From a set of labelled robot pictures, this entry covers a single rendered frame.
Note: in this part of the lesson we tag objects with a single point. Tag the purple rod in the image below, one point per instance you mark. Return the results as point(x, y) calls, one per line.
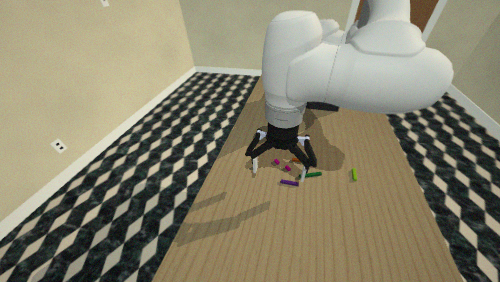
point(289, 182)

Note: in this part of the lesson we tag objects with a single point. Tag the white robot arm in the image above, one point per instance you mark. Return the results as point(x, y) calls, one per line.
point(382, 65)

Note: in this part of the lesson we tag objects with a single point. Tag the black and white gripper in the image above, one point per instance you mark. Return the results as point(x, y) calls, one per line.
point(283, 138)

